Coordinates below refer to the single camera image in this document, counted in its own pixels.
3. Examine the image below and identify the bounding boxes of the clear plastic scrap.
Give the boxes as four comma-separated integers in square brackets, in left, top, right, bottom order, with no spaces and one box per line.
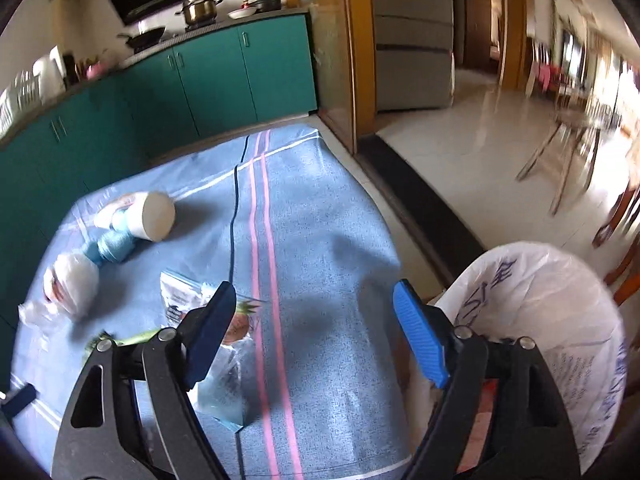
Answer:
[17,300,56,328]

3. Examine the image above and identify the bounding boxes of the white kitchen appliance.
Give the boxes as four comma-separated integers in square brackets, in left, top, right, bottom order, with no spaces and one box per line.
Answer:
[32,45,66,93]

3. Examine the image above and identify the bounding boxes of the grey refrigerator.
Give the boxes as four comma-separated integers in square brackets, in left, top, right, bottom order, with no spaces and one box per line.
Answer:
[369,0,456,112]

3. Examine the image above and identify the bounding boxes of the red-brown wooden chair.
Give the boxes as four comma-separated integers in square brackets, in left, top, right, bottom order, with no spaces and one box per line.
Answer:
[592,180,640,351]

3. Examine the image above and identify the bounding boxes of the blue striped table cloth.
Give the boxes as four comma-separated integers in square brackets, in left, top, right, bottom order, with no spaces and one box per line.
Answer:
[10,127,441,480]

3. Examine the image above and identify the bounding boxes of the clear printed plastic bag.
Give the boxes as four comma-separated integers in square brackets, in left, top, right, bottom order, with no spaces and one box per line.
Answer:
[160,270,266,432]

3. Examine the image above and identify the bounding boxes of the wood-framed glass sliding door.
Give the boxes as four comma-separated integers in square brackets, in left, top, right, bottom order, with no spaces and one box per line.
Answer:
[282,0,376,156]

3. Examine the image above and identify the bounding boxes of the steel cooking pot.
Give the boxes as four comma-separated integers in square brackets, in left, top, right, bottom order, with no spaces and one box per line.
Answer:
[175,0,224,26]

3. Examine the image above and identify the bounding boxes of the television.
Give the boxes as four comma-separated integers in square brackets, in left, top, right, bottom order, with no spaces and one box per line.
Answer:
[560,30,586,81]

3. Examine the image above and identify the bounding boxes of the teal thread spool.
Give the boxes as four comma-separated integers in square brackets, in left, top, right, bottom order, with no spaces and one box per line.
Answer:
[81,229,137,267]

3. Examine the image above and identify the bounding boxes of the white dish rack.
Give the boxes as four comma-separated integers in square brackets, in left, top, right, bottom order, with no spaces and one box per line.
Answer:
[0,72,43,133]

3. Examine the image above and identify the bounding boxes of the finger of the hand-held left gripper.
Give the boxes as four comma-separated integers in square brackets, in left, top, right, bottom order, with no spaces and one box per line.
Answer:
[0,384,37,417]

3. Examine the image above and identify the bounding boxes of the black wok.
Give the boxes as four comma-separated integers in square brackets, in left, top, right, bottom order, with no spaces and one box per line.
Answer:
[117,25,167,51]

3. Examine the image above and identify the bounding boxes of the wooden bench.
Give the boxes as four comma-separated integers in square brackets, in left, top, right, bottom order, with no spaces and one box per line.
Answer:
[515,110,608,216]

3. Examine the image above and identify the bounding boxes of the white plastic-lined waste bin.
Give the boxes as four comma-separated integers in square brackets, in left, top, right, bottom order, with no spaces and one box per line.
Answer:
[430,242,630,480]

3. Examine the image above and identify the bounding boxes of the teal lower kitchen cabinets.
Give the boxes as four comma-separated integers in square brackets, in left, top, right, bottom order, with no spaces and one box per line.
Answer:
[0,12,319,386]

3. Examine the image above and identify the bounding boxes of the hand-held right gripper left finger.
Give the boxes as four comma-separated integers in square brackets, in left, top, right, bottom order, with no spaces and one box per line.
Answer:
[51,281,237,480]

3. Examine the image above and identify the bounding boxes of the brown wooden door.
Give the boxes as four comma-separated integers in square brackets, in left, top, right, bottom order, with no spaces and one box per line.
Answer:
[462,0,505,73]

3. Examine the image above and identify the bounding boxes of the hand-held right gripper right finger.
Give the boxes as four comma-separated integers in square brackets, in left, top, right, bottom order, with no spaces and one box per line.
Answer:
[392,280,581,480]

